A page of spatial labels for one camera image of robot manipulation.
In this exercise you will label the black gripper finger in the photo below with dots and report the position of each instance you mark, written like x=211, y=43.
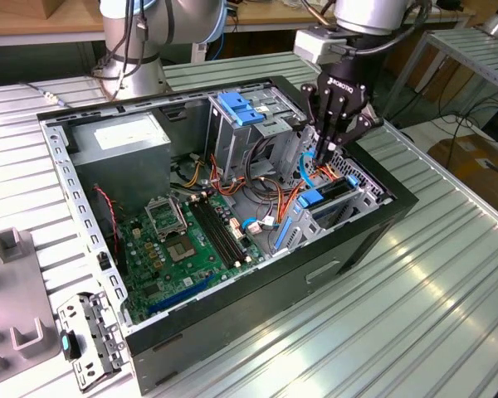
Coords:
x=365, y=124
x=309, y=103

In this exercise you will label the hard disk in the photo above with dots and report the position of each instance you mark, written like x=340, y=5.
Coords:
x=332, y=190

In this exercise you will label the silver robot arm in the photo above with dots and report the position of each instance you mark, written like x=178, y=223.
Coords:
x=128, y=70

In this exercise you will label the metal disk bay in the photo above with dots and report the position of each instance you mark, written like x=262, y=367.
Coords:
x=303, y=230

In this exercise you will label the blue plastic drive latch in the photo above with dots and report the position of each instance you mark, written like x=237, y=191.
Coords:
x=240, y=112

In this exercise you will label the brown cardboard box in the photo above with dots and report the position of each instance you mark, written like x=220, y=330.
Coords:
x=431, y=70

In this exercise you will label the grey metal drive cage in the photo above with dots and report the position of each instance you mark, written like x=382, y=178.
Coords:
x=232, y=145

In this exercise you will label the cardboard box with white label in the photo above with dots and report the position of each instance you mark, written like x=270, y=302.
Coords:
x=473, y=166

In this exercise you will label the metal slat side table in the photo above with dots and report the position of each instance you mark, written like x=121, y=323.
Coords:
x=460, y=45

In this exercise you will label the white motherboard connector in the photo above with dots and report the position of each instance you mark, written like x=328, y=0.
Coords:
x=236, y=230

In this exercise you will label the black RAM slot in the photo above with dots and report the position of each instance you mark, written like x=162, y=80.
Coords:
x=225, y=232
x=218, y=232
x=213, y=232
x=230, y=232

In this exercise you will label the CPU socket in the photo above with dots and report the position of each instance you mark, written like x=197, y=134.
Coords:
x=180, y=250

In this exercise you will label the grey power supply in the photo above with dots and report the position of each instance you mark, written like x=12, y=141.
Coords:
x=120, y=174

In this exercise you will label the green motherboard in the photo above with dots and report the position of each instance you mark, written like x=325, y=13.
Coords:
x=191, y=271

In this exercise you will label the blue expansion slot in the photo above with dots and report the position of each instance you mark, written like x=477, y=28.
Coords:
x=178, y=296

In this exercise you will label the black PC case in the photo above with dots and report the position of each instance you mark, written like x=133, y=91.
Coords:
x=232, y=331

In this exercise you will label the black clip with teal tab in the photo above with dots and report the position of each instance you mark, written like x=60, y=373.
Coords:
x=71, y=346

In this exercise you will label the grey parts rack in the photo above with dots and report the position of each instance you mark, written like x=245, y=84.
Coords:
x=16, y=298

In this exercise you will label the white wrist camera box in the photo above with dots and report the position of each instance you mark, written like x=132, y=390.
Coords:
x=315, y=43

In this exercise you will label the wooden desk with white frame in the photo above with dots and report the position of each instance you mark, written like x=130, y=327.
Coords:
x=274, y=16

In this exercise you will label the metal slot bracket retainer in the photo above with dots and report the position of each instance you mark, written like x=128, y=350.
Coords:
x=101, y=327

